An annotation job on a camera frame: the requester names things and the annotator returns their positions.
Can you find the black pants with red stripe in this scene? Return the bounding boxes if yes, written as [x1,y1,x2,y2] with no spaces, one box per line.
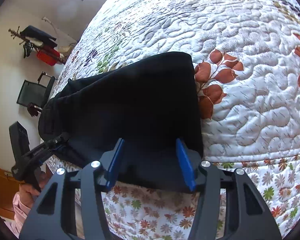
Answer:
[38,52,203,193]

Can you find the pink sleeved left forearm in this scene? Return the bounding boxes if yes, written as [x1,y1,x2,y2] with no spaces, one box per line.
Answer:
[4,189,34,238]

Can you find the left hand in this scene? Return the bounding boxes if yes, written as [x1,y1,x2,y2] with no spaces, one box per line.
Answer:
[19,171,49,209]

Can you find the black mesh office chair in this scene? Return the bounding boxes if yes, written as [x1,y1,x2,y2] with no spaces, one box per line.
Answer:
[17,72,57,117]

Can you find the red bag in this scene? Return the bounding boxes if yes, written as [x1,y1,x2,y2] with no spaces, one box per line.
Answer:
[36,49,60,66]

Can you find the wooden coat rack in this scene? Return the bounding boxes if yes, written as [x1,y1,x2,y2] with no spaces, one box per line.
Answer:
[8,28,66,64]

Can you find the dark garment on rack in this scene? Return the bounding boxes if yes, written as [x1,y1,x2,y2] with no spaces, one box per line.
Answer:
[20,25,57,48]

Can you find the floral quilted bedspread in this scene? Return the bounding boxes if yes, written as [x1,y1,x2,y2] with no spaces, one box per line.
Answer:
[53,0,300,237]

